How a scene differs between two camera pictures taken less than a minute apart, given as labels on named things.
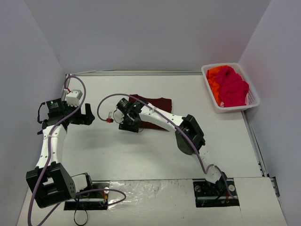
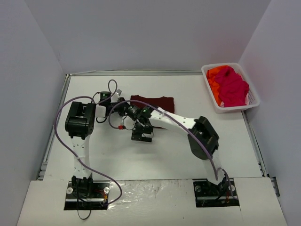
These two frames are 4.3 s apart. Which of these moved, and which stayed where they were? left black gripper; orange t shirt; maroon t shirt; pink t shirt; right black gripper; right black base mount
Moved: right black gripper; left black gripper
Stayed: pink t shirt; orange t shirt; right black base mount; maroon t shirt
